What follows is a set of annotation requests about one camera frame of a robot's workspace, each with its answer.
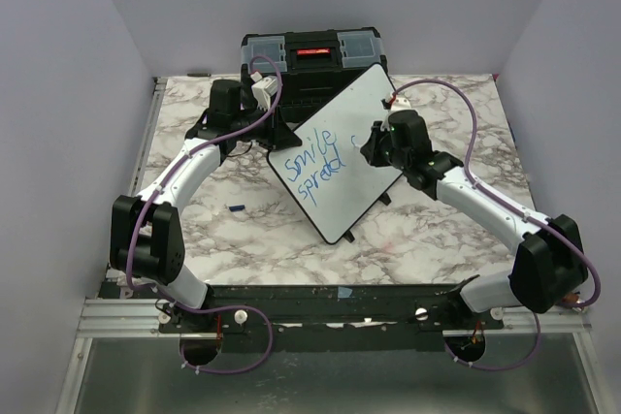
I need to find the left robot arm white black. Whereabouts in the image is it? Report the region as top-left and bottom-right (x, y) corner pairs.
(110, 73), (301, 332)

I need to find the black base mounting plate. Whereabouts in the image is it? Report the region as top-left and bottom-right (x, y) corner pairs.
(157, 284), (504, 353)

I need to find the white whiteboard with black rim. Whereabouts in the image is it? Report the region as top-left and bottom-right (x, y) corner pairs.
(267, 64), (401, 244)

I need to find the aluminium frame rail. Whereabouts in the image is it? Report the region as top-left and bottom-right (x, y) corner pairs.
(56, 77), (168, 413)

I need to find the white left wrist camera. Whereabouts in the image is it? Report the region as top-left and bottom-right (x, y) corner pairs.
(250, 72), (279, 112)

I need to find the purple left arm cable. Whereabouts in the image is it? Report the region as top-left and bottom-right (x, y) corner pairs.
(125, 55), (282, 376)

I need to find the black plastic toolbox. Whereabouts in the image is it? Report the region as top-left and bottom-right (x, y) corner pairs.
(241, 27), (387, 123)

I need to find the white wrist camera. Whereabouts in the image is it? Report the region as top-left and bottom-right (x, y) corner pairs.
(250, 72), (279, 112)
(381, 94), (412, 113)

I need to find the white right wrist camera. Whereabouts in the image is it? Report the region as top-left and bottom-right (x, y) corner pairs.
(381, 94), (412, 113)

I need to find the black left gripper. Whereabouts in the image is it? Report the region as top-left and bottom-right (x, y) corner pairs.
(232, 102), (303, 150)

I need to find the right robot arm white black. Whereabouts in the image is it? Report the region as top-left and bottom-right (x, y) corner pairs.
(360, 110), (588, 329)

